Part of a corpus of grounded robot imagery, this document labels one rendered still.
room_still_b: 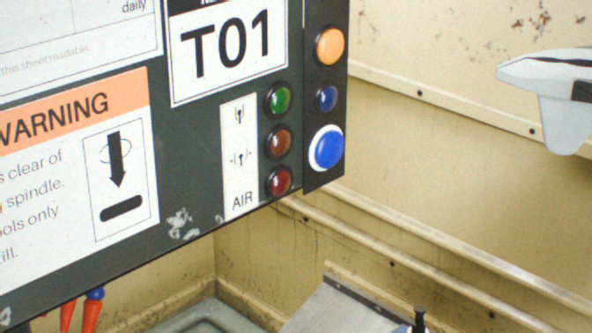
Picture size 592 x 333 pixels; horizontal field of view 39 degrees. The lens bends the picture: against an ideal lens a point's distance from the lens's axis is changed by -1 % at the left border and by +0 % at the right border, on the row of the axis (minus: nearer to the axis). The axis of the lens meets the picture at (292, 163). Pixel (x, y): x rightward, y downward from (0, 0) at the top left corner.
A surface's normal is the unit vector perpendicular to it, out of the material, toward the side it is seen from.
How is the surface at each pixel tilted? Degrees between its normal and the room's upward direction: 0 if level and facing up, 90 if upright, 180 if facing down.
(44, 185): 90
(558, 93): 90
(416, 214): 90
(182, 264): 90
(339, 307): 24
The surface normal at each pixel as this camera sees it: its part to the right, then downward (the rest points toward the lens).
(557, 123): -0.31, 0.44
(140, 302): 0.70, 0.33
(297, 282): -0.71, 0.33
